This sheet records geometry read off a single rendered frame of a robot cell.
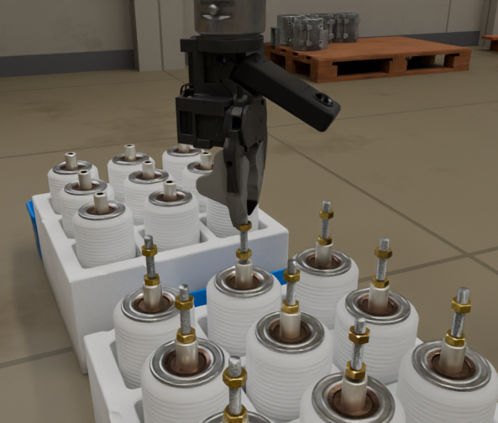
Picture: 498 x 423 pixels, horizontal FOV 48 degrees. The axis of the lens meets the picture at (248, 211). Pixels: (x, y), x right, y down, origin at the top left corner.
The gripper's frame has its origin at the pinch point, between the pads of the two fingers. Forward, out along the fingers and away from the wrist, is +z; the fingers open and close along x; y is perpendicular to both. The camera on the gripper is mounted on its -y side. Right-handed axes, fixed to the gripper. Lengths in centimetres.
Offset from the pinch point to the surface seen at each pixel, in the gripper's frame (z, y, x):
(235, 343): 15.9, -0.1, 4.6
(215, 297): 10.3, 2.8, 3.9
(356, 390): 7.6, -17.0, 17.0
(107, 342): 17.0, 15.6, 9.1
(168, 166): 12, 34, -41
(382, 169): 35, 1, -122
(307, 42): 16, 73, -282
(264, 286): 9.6, -2.3, 0.4
